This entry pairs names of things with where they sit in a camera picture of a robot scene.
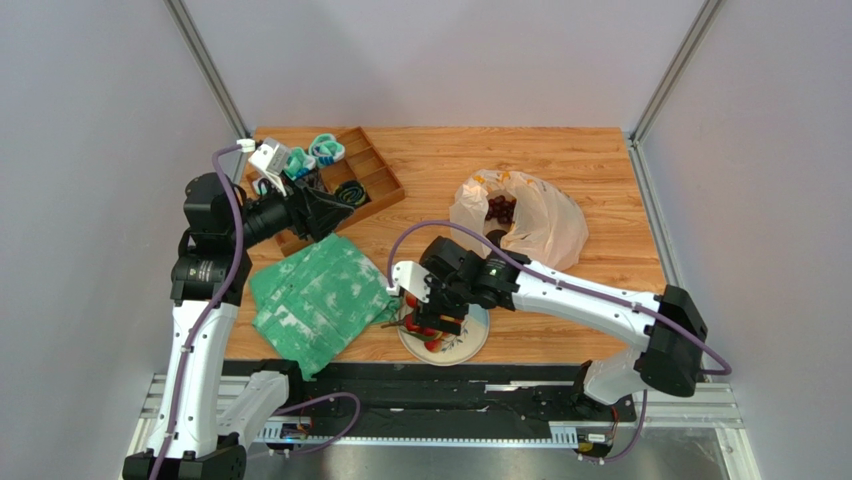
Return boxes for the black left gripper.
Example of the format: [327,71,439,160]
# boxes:
[227,170,353,249]

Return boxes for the red fake fruit bunch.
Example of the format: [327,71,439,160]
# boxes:
[382,293,457,353]

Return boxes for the translucent white plastic bag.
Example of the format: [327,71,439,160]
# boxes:
[449,170,589,270]

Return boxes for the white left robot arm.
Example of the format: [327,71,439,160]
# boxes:
[122,173,354,479]

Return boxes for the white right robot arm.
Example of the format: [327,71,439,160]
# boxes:
[419,237,708,405]

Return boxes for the dark round fake fruit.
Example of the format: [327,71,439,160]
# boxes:
[485,229,508,248]

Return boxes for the dark fake grape bunch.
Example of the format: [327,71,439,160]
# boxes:
[485,195,517,226]

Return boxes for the cream and blue ceramic plate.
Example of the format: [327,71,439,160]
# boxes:
[397,305,490,367]

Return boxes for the white teal patterned sock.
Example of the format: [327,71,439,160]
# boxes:
[284,149,316,182]

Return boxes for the wooden compartment tray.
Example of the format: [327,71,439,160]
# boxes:
[242,127,406,228]

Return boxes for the teal white rolled sock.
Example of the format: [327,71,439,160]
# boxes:
[309,133,346,168]

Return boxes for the green white cloth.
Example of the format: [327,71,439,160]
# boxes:
[249,234,399,380]

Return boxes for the dark coiled cable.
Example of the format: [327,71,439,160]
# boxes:
[334,179,371,209]

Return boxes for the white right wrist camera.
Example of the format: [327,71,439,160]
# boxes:
[386,261,431,302]

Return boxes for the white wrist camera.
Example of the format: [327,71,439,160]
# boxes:
[386,261,431,302]
[248,137,291,197]

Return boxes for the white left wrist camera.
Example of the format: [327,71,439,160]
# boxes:
[248,137,291,197]

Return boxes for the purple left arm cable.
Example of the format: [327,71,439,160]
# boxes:
[147,138,362,480]

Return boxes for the aluminium frame rail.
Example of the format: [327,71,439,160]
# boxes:
[163,0,250,138]

